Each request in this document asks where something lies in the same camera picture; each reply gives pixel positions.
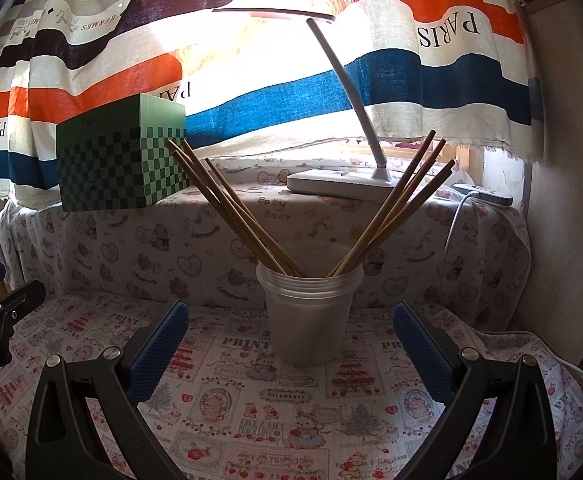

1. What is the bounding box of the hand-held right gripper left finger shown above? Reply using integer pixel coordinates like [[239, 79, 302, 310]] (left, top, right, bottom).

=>
[[25, 299, 190, 480]]

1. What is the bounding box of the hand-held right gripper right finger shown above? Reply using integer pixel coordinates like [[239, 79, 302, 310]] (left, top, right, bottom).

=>
[[392, 300, 557, 480]]

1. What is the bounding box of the clear plastic container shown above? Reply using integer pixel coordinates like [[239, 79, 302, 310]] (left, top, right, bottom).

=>
[[255, 242, 365, 368]]

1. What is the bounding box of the bundle of wooden chopsticks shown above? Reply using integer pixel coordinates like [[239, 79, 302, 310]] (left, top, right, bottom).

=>
[[166, 130, 456, 278]]

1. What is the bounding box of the bear print cloth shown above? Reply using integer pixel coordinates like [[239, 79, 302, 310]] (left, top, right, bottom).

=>
[[0, 157, 532, 331]]

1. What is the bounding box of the strawberry print tablecloth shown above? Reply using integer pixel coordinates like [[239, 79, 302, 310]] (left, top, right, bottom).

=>
[[0, 290, 583, 480]]

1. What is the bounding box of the green checkered box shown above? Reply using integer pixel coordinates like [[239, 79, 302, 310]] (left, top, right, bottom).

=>
[[55, 92, 191, 213]]

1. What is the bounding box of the white desk lamp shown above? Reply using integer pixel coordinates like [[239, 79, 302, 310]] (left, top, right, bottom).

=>
[[212, 7, 397, 198]]

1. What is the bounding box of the light wooden board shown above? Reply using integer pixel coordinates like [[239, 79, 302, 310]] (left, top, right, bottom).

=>
[[514, 0, 583, 366]]

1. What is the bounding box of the striped curtain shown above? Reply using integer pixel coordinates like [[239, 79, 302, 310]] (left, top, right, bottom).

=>
[[0, 0, 545, 201]]

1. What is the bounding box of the white charging cable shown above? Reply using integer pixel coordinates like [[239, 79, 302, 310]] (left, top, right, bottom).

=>
[[444, 194, 475, 271]]

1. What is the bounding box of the wooden window frame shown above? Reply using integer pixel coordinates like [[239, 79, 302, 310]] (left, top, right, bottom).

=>
[[386, 142, 485, 187]]

